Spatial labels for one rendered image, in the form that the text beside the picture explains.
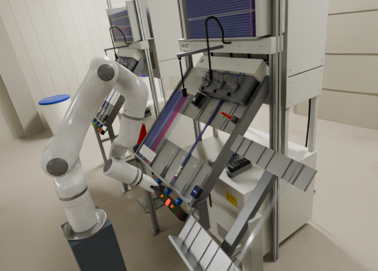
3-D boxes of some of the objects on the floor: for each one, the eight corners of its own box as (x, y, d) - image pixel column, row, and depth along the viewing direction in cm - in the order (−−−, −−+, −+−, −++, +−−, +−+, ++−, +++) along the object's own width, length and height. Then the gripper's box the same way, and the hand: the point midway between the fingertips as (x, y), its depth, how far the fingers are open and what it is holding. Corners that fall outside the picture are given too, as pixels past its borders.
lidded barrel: (54, 140, 412) (40, 105, 388) (47, 132, 450) (35, 100, 426) (84, 130, 438) (73, 96, 415) (75, 123, 476) (65, 92, 453)
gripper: (145, 176, 113) (174, 189, 124) (133, 164, 125) (160, 176, 136) (136, 191, 113) (166, 202, 124) (125, 177, 125) (153, 188, 136)
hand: (160, 188), depth 129 cm, fingers closed
